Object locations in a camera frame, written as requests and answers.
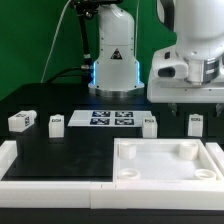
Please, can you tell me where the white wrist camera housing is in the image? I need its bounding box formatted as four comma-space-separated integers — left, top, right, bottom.
152, 46, 188, 79

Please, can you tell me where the white AprilTag base plate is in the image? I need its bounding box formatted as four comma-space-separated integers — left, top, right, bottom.
68, 110, 152, 127

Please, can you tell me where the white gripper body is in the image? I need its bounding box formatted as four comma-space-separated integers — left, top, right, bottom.
147, 74, 224, 103

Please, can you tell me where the white cable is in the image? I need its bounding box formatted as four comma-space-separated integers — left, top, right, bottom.
40, 0, 73, 84

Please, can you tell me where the white square tabletop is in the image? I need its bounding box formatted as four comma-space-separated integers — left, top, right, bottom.
113, 138, 224, 182

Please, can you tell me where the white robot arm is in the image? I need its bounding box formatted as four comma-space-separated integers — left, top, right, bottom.
89, 0, 224, 113

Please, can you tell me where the black cable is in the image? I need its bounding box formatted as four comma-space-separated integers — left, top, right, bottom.
45, 66, 93, 84

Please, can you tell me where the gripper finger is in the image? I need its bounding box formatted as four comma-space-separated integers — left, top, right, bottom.
168, 103, 177, 116
216, 103, 224, 117

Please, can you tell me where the white U-shaped obstacle fence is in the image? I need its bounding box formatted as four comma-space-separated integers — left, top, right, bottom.
0, 141, 224, 210

